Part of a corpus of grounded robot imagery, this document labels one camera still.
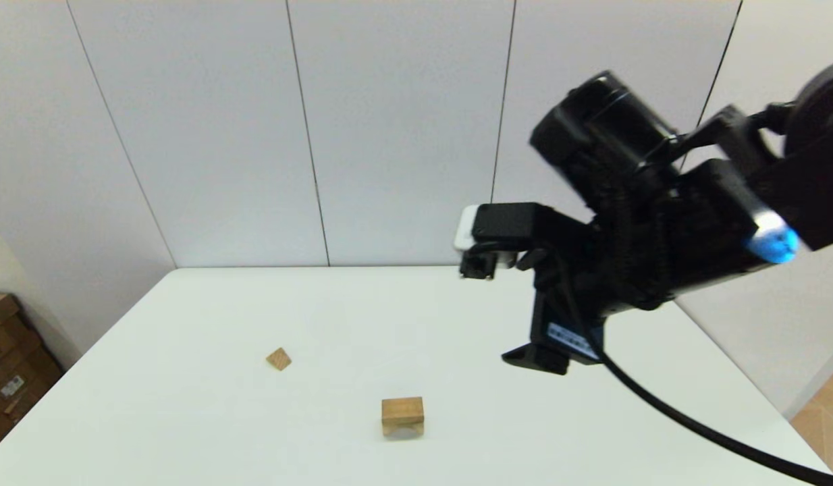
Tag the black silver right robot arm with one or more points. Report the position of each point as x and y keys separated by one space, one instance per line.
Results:
x=693 y=223

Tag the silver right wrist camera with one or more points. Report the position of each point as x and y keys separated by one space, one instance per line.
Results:
x=501 y=226

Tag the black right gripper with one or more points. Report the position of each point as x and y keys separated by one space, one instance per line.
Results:
x=558 y=317

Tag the large labelled brown cardboard box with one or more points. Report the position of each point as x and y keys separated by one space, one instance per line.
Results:
x=18 y=391

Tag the triangular wooden building block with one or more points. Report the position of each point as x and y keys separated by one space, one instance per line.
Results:
x=279 y=358

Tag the rectangular wooden building block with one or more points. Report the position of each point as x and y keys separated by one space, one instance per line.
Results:
x=401 y=409

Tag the arched wooden building block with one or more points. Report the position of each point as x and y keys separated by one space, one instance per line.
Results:
x=389 y=430

